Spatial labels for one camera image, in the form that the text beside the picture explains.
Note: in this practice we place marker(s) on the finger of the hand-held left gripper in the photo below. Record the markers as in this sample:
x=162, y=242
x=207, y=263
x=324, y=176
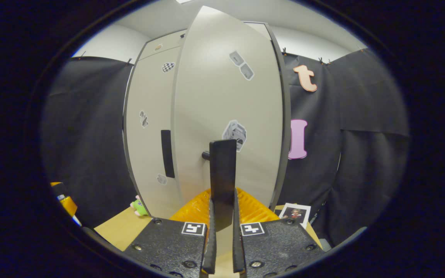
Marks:
x=68, y=205
x=55, y=184

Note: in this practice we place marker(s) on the ceiling light panel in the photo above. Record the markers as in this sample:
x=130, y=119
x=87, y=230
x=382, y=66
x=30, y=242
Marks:
x=184, y=1

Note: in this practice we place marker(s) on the shoe cabinet door cube sticker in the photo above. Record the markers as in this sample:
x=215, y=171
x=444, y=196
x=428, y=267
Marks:
x=214, y=100

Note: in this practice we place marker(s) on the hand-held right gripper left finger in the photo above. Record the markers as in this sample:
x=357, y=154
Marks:
x=209, y=251

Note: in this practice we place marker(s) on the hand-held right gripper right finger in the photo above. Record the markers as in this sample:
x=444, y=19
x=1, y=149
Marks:
x=238, y=251

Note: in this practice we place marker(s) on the black backdrop cloth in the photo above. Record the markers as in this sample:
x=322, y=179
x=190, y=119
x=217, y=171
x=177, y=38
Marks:
x=361, y=154

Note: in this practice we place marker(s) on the white photo book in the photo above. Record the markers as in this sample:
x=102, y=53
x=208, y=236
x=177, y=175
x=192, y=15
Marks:
x=295, y=214

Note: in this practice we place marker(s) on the shoe cabinet door checkered sticker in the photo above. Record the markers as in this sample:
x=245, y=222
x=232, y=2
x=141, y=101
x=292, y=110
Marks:
x=149, y=100

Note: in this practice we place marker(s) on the pink and green plush toy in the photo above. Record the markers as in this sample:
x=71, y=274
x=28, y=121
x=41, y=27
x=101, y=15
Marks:
x=139, y=207

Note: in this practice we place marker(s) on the beige double-door shoe cabinet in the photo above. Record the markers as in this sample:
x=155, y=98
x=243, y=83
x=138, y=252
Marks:
x=282, y=116

